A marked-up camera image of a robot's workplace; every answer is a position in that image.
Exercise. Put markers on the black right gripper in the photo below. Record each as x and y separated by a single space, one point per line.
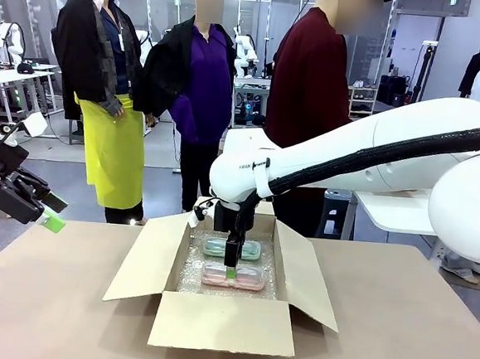
223 217

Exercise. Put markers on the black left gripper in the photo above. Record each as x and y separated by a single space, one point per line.
10 194

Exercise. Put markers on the green translucent glasses case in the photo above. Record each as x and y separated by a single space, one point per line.
214 248

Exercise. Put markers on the pink translucent glasses case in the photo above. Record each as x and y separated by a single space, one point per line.
253 278

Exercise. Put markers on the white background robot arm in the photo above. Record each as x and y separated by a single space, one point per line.
246 51

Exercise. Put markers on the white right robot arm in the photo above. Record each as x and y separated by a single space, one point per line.
415 118

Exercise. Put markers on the open cardboard shipping box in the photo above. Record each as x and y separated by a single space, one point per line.
220 327

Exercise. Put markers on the clear bubble wrap sheet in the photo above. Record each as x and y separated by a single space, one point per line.
190 283

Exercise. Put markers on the dark grey plastic stool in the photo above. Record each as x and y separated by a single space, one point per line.
337 212

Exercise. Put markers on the white work table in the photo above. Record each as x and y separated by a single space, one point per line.
19 75

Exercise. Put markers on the black cap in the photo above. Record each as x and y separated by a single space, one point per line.
25 68

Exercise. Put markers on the mannequin with black jacket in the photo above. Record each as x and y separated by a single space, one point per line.
91 59

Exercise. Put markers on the mannequin in purple shirt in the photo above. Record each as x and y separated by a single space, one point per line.
200 101

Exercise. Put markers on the white side table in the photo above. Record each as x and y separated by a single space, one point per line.
391 212

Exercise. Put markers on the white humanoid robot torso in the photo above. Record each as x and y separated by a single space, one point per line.
10 43

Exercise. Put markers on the person in maroon top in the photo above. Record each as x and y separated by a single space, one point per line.
309 89

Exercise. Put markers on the white shoe shelf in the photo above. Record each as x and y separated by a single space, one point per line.
362 99

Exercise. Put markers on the black equipment case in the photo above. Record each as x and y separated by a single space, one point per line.
394 89

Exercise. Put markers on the black light stand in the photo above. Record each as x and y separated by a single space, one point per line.
425 69

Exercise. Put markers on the black garment on rack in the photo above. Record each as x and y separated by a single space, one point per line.
475 73

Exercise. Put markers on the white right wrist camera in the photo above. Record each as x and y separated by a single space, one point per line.
196 217

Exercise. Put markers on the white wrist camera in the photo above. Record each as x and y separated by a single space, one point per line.
196 217
34 123

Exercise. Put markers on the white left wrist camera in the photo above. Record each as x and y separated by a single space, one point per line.
34 123

